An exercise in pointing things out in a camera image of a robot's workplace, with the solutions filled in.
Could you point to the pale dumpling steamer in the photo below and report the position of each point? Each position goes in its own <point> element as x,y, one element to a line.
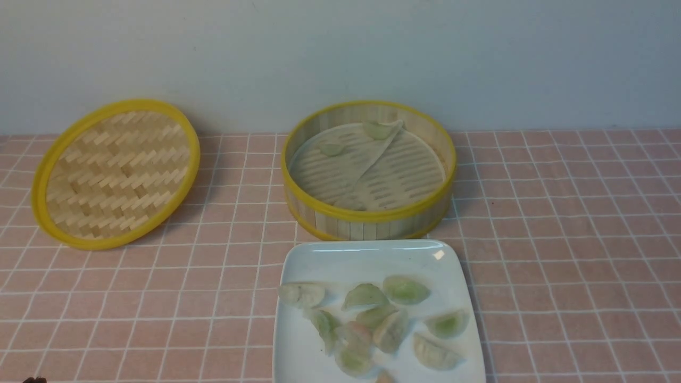
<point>302,295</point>

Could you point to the pinkish dumpling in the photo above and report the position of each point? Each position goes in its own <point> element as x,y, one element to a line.
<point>354,333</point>

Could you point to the pink dumpling plate bottom edge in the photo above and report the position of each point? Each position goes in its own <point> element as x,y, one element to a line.
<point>384,377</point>

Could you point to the green dumpling plate top left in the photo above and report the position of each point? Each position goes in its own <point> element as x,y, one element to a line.
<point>364,295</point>

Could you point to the green dumpling plate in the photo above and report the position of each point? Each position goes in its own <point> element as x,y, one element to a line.
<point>375,316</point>
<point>354,361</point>
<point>404,290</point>
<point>364,295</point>
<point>448,325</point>
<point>325,325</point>

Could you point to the green dumpling plate top right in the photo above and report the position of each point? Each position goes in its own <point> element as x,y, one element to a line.
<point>404,290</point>

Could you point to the white square plate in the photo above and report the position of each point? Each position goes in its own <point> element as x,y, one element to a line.
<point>298,354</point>

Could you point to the green dumpling plate middle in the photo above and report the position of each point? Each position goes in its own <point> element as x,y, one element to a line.
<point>375,316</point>

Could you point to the green dumpling plate far left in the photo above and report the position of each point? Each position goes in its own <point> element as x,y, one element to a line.
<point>325,325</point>

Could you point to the pale pleated dumpling plate centre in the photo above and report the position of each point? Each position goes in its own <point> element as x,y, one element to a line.
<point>388,336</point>

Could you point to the green dumpling plate bottom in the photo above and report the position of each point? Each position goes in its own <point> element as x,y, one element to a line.
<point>354,361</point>

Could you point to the pale dumpling plate bottom right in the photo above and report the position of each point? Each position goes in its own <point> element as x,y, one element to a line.
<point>433,355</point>

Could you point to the white steamer liner cloth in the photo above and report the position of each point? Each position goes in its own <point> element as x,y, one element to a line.
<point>370,175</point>

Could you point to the bamboo steamer basket yellow rim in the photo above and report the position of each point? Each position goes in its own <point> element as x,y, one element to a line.
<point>332,223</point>

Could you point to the green dumpling steamer left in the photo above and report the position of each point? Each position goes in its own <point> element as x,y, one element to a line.
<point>331,149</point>

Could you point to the green dumpling steamer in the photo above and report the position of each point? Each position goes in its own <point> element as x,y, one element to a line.
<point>331,149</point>
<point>378,131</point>

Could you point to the green dumpling steamer back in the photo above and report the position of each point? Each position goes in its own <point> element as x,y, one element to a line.
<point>378,131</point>

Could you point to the woven bamboo steamer lid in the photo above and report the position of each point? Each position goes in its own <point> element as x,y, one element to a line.
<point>116,174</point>

